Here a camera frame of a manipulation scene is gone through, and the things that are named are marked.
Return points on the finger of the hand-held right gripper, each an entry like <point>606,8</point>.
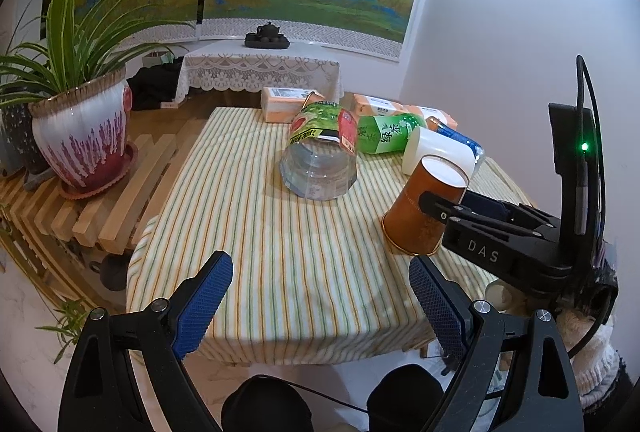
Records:
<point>487,204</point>
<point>445,212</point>

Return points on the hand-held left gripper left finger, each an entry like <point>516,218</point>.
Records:
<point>205,302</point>

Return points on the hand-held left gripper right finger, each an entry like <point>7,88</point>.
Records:
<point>440,307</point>

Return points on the orange paper cup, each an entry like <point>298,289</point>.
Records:
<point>415,212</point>

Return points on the person's right forearm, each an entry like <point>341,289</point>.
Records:
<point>595,362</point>

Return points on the striped tablecloth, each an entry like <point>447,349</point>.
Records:
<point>260,252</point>

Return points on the person's right foot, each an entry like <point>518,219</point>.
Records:
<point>405,392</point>

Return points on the person's foot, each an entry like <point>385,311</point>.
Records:
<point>265,407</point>
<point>405,392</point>

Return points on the black round object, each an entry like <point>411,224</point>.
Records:
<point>114,273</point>

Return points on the orange tissue box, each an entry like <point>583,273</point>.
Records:
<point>380,104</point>
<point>435,114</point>
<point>285,104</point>

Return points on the green tea bottle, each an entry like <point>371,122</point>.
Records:
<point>385,134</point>

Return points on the person's left foot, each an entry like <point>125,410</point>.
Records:
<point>265,407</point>

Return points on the clear bottle with green label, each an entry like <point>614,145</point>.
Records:
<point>315,166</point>

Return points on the small green floor plant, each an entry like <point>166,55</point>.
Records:
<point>67,322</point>

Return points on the wooden slatted bench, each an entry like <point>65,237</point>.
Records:
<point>75,222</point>

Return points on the pink plant saucer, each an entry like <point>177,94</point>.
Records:
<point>125,166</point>

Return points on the spider plant in ceramic pot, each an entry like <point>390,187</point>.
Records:
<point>80,136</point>

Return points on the lace covered side table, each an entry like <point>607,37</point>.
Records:
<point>260,66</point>

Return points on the dark tea tray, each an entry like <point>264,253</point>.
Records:
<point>266,42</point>

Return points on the dark plant pot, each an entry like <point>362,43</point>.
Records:
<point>17,136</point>

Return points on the dark teapot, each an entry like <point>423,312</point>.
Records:
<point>268,30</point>

